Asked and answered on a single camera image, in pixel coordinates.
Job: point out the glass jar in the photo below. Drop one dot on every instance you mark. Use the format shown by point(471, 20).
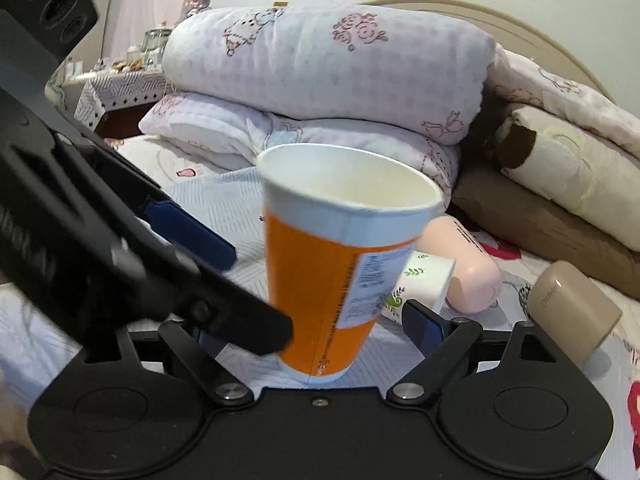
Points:
point(156, 45)

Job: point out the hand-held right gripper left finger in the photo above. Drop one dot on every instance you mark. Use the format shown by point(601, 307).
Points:
point(208, 347)

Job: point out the beige bed headboard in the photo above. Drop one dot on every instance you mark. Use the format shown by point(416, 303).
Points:
point(525, 30)

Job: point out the cream and brown blanket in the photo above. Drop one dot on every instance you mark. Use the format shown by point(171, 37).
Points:
point(575, 170)

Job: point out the folded pink checked quilt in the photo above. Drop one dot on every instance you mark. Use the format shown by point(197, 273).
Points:
point(325, 70)

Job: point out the printed bed sheet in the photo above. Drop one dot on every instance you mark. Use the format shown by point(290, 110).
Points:
point(235, 195)

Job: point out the bedside table with patterned cloth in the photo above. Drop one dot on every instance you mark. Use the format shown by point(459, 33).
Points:
point(120, 85)

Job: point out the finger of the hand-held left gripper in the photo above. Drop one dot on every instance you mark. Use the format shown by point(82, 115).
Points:
point(235, 310)
point(197, 240)

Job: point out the pink plastic bottle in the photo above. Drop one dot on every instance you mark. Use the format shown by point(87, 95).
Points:
point(475, 275)

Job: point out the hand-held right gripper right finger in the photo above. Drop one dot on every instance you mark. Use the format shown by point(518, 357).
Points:
point(422, 327)

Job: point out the brown pillow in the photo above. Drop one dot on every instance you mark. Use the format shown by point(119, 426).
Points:
point(525, 225)

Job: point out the pink floral blanket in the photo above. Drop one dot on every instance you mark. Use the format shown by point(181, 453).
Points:
point(550, 85)

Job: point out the white cup with leaf print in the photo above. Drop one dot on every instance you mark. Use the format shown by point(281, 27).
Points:
point(426, 274)

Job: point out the orange and white paper cup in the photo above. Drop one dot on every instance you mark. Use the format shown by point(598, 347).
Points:
point(310, 285)

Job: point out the beige cylindrical container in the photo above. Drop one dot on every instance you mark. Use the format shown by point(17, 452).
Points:
point(575, 310)

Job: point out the pink checked pillow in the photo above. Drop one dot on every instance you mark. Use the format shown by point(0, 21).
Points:
point(200, 122)

